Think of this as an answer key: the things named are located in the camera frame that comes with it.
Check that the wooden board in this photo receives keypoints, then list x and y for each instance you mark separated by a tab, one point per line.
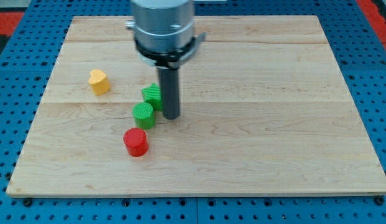
265	112

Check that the red cylinder block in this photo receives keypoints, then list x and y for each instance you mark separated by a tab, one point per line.
135	140

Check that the yellow heart block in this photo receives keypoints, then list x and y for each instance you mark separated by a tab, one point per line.
99	82

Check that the green cylinder block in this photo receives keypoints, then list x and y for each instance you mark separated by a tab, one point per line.
143	114

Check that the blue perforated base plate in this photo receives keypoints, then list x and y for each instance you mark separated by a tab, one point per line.
26	64

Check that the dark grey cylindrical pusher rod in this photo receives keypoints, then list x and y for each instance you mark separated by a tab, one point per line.
169	87

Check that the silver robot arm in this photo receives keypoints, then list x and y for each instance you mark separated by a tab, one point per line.
164	35

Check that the green star block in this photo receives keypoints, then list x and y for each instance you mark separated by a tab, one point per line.
152	96

